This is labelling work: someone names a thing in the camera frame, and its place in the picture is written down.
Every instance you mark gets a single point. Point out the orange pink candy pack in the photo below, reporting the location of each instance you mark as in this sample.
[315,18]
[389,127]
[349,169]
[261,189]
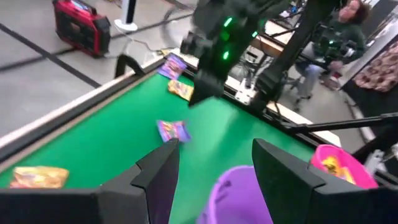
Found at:
[38,177]

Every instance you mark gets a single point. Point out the pink halloween bucket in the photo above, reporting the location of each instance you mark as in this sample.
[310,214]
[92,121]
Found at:
[363,177]

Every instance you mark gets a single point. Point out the person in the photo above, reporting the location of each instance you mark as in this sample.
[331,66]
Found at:
[353,34]

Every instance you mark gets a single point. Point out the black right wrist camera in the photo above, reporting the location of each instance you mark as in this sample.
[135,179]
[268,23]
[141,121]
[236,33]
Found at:
[192,45]

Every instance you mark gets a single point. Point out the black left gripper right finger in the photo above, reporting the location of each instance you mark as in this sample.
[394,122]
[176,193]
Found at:
[295,199]

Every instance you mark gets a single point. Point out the purple candy pack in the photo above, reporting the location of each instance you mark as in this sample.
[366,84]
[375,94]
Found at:
[172,67]
[172,130]

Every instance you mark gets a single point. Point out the black curved frame bracket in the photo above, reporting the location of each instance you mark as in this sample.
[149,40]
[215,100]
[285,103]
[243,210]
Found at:
[124,59]

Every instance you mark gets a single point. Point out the yellow sour patch pack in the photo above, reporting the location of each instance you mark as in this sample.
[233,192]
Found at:
[180,89]

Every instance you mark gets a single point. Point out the purple halloween bucket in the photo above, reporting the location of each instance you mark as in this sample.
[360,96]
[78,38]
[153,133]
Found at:
[236,199]

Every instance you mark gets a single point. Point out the yellow candy pack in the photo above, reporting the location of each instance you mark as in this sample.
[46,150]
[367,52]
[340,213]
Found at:
[334,165]

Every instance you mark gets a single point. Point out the white power strip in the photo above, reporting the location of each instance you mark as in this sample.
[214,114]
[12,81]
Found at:
[245,91]

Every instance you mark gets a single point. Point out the red black power station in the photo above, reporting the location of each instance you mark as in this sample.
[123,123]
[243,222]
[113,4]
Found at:
[81,31]

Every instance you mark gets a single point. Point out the floral patterned fabric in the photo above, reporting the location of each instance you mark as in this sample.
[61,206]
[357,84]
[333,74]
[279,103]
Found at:
[379,71]

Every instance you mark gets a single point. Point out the tower fan with white base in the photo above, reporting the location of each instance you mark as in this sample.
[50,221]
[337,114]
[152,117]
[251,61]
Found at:
[126,25]

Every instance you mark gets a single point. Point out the wooden desk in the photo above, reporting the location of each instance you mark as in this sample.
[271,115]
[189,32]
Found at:
[267,46]

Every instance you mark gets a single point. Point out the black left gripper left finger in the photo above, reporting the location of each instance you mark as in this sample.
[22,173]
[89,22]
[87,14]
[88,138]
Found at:
[124,202]

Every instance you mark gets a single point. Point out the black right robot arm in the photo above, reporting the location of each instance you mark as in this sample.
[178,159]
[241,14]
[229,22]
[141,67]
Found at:
[298,46]

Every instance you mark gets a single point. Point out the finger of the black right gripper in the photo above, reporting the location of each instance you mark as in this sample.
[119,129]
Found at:
[216,85]
[201,88]

